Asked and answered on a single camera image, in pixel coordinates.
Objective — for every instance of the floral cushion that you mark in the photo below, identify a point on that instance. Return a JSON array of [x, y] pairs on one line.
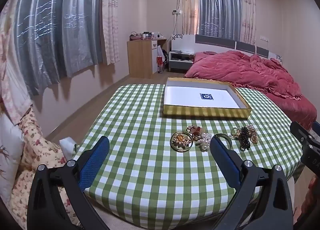
[[37, 150]]

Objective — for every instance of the green bangle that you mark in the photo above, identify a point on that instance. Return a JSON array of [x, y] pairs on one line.
[[225, 137]]

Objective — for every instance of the bed with red duvet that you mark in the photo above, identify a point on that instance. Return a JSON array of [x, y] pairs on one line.
[[250, 72]]

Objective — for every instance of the white nightstand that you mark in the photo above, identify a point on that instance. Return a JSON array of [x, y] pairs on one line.
[[180, 63]]

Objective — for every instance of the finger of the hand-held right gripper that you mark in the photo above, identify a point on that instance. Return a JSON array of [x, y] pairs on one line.
[[298, 131]]

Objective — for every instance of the amber crystal brooch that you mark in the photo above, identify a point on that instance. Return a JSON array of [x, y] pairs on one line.
[[183, 140]]

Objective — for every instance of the gold box with white inside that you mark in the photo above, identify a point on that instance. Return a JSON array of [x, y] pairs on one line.
[[200, 96]]

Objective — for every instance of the white pearl cluster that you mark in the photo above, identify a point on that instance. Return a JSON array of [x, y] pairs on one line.
[[205, 140]]

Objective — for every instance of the white plastic bag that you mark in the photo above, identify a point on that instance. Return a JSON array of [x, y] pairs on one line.
[[67, 146]]

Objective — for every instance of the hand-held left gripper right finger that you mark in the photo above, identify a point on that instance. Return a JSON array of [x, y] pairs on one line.
[[225, 161]]

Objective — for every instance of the pink floral curtain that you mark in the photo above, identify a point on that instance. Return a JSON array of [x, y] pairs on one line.
[[11, 69], [248, 12], [110, 19], [190, 2]]

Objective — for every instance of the gold bangle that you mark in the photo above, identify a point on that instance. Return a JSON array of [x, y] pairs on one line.
[[182, 149]]

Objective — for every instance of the white pillow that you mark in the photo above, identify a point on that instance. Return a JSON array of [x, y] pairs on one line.
[[10, 152]]

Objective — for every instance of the green checked tablecloth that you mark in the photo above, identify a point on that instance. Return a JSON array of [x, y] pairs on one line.
[[140, 160]]

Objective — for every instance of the jars on desk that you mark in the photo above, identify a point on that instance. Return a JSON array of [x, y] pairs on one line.
[[148, 35]]

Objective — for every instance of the wall switch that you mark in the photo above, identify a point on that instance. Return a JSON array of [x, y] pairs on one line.
[[264, 38]]

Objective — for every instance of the wooden desk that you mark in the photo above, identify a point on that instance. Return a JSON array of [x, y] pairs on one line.
[[141, 57]]

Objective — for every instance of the black bead cluster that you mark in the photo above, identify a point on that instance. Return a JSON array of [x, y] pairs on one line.
[[243, 137]]

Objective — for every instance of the amber gold ornament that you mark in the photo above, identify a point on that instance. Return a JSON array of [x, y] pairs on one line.
[[253, 135]]

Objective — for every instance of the red paper bag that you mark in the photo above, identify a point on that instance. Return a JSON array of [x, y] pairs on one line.
[[160, 64]]

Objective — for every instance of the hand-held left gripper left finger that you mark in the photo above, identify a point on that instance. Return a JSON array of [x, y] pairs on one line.
[[94, 161]]

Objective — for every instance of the white and grey headboard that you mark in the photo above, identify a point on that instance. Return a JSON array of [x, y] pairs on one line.
[[215, 41]]

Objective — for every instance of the wall socket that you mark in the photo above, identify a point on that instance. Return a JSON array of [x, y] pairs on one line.
[[176, 11]]

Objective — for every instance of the narrow grey curtain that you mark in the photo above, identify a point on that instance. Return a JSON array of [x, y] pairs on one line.
[[218, 7]]

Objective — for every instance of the wide grey curtain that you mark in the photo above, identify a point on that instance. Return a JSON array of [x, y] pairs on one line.
[[57, 27]]

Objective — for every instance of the pink handbag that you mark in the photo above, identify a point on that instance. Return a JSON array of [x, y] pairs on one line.
[[135, 36]]

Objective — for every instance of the gold rings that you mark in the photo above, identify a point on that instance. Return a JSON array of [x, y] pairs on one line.
[[235, 132]]

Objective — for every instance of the black helmet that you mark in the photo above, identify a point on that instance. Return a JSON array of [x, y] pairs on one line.
[[164, 54]]

